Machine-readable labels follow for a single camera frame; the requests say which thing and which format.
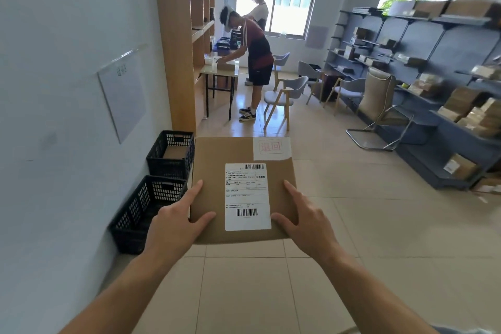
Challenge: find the brown labelled cardboard parcel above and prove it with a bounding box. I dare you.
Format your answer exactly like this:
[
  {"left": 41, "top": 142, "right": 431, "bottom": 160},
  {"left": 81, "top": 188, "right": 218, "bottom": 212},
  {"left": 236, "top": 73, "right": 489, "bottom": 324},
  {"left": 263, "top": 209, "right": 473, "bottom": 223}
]
[{"left": 189, "top": 136, "right": 301, "bottom": 245}]

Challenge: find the clear wall sign board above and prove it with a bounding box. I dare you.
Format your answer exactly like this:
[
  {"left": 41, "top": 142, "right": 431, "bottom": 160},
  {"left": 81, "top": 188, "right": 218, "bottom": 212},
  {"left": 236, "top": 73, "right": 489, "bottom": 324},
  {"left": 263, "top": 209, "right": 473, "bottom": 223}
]
[{"left": 97, "top": 44, "right": 148, "bottom": 144}]

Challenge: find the wooden shelving unit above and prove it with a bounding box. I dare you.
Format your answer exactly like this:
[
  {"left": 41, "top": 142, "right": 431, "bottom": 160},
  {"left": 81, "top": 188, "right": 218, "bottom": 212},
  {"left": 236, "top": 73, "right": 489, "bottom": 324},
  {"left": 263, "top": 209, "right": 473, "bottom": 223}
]
[{"left": 152, "top": 0, "right": 217, "bottom": 135}]

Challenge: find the beige cantilever office chair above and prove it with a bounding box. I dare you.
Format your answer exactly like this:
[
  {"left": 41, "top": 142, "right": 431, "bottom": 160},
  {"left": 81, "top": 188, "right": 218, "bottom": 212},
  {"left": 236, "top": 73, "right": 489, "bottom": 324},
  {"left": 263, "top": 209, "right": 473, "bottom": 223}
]
[{"left": 345, "top": 67, "right": 415, "bottom": 151}]

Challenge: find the dark grey wall shelving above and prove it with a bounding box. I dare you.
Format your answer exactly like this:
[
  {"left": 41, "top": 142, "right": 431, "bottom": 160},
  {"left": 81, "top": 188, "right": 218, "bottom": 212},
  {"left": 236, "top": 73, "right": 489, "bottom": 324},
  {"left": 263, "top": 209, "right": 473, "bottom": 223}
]
[{"left": 326, "top": 7, "right": 501, "bottom": 190}]

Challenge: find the dark brown small cabinet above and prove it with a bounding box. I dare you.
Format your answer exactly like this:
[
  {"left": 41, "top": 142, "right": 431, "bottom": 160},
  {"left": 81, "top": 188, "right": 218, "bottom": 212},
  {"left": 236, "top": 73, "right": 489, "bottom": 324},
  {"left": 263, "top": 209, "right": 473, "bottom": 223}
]
[{"left": 320, "top": 69, "right": 342, "bottom": 103}]

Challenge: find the person's right hand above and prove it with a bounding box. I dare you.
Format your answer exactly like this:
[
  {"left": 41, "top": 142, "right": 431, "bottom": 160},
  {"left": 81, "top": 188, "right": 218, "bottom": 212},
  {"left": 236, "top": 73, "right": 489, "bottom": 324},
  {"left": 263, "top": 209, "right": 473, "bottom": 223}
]
[{"left": 270, "top": 180, "right": 344, "bottom": 259}]

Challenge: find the small wooden work table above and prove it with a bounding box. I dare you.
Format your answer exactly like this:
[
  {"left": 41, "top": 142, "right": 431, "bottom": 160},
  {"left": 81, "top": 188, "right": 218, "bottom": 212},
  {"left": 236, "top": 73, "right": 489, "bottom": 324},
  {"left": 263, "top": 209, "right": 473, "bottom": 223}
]
[{"left": 200, "top": 59, "right": 240, "bottom": 121}]

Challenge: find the person's right forearm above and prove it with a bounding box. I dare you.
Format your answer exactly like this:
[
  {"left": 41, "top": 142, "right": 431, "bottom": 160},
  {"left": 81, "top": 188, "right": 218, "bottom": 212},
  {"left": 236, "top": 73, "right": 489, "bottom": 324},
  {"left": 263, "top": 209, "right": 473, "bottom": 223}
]
[{"left": 313, "top": 246, "right": 455, "bottom": 334}]

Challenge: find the group of cardboard boxes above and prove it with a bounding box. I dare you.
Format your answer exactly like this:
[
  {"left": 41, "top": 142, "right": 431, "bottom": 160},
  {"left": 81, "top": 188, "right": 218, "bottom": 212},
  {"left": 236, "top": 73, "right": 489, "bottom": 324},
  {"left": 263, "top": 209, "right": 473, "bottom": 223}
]
[{"left": 340, "top": 0, "right": 501, "bottom": 194}]

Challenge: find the grey chair with wooden legs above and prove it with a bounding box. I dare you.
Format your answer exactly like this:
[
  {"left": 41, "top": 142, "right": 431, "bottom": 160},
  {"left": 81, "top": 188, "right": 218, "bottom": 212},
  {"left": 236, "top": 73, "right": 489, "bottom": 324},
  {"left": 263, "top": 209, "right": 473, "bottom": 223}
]
[
  {"left": 323, "top": 76, "right": 366, "bottom": 116},
  {"left": 297, "top": 61, "right": 323, "bottom": 105},
  {"left": 263, "top": 75, "right": 310, "bottom": 132},
  {"left": 272, "top": 52, "right": 291, "bottom": 92}
]

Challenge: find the person's left hand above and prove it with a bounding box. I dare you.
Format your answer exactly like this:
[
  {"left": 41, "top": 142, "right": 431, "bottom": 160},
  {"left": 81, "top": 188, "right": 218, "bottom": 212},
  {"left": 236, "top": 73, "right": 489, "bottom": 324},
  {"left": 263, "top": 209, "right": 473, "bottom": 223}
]
[{"left": 144, "top": 180, "right": 217, "bottom": 263}]

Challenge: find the person's left forearm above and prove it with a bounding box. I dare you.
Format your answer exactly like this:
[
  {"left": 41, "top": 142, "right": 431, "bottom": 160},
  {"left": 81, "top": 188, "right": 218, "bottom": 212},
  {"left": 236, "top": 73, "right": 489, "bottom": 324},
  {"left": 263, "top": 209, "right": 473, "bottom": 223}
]
[{"left": 59, "top": 244, "right": 181, "bottom": 334}]

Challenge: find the black plastic crate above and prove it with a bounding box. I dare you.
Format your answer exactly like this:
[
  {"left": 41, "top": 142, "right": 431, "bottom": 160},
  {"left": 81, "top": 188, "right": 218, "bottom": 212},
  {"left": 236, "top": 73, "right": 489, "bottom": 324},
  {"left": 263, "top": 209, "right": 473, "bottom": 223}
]
[
  {"left": 108, "top": 175, "right": 188, "bottom": 255},
  {"left": 146, "top": 130, "right": 195, "bottom": 180}
]

